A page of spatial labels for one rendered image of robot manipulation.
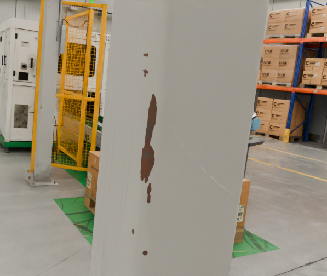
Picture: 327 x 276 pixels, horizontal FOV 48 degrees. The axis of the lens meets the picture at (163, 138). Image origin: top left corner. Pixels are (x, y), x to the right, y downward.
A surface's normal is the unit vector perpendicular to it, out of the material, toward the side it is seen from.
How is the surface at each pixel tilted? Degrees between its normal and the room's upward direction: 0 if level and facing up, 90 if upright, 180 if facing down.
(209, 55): 90
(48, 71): 92
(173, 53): 90
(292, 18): 90
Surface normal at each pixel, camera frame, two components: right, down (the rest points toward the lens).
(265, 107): -0.80, 0.04
